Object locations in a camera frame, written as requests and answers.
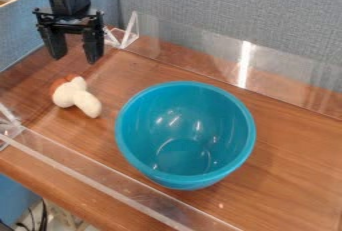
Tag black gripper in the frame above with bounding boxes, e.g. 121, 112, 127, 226
32, 7, 104, 64

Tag white brown toy mushroom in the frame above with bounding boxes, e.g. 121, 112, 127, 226
49, 74, 101, 118

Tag blue plastic bowl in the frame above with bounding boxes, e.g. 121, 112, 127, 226
115, 81, 256, 190

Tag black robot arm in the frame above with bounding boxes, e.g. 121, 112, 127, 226
32, 0, 104, 64

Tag clear acrylic front barrier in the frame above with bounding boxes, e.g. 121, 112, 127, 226
0, 126, 242, 231

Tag clear acrylic back barrier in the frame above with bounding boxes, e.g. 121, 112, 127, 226
127, 12, 342, 120

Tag clear acrylic corner bracket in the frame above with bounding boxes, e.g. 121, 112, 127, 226
103, 11, 140, 49

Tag black floor cables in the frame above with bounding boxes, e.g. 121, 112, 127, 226
0, 198, 51, 231

